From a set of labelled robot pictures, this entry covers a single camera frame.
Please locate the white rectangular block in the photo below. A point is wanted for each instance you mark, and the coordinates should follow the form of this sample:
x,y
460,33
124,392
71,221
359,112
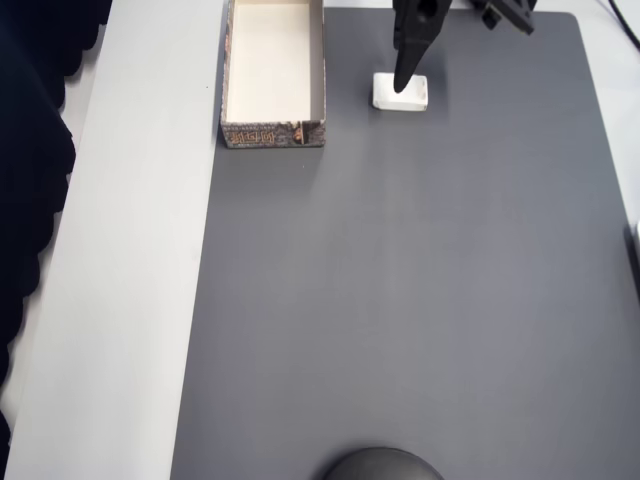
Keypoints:
x,y
417,95

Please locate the patterned open cardboard box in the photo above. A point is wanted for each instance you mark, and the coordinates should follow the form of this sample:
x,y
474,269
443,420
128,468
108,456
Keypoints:
x,y
272,60

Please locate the grey desk mat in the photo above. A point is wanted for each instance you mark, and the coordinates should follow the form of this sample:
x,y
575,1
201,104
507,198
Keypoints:
x,y
400,275

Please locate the dark scalloped fabric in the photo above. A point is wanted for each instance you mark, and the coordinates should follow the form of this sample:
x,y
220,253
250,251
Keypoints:
x,y
25,125

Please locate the black rounded dome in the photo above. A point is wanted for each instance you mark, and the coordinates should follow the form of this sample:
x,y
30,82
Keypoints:
x,y
382,465

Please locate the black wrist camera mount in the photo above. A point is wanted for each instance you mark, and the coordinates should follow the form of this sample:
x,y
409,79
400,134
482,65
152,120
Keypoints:
x,y
515,12

